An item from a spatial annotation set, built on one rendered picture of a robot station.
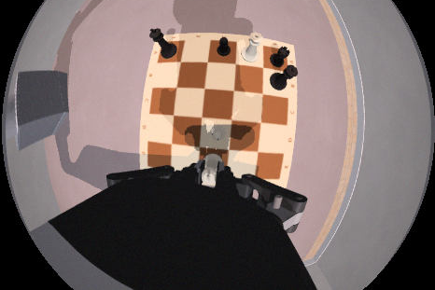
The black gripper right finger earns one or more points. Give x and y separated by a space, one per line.
286 204

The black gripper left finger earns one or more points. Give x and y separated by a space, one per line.
188 174

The white chess piece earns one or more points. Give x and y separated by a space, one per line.
250 53

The brown and cream chessboard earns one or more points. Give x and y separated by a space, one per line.
186 96

